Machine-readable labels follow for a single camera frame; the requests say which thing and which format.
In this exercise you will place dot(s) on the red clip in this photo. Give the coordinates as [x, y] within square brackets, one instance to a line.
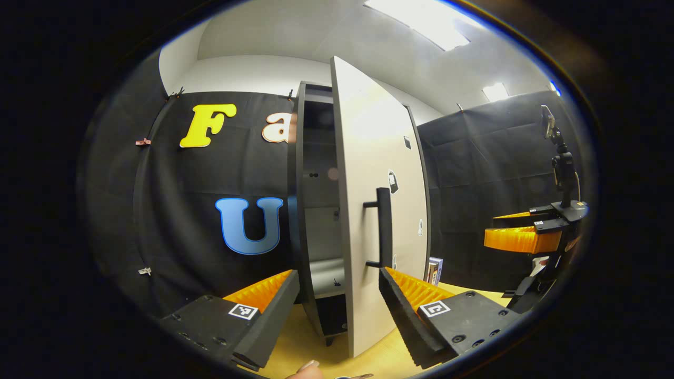
[142, 141]

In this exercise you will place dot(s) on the small upright book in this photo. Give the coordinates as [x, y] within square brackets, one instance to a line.
[436, 271]

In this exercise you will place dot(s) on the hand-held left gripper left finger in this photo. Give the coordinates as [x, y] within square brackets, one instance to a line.
[276, 316]

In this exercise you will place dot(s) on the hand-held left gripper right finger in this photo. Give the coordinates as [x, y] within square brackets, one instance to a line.
[403, 321]

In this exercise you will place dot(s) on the dark grey cabinet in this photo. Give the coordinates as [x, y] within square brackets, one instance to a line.
[316, 158]

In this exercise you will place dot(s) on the black backdrop cloth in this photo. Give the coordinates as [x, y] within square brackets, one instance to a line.
[210, 173]

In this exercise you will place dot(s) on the ceiling light panel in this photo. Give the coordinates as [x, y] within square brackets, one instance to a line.
[495, 92]
[421, 26]

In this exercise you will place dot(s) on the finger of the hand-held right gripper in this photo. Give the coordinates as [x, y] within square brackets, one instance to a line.
[516, 239]
[518, 216]

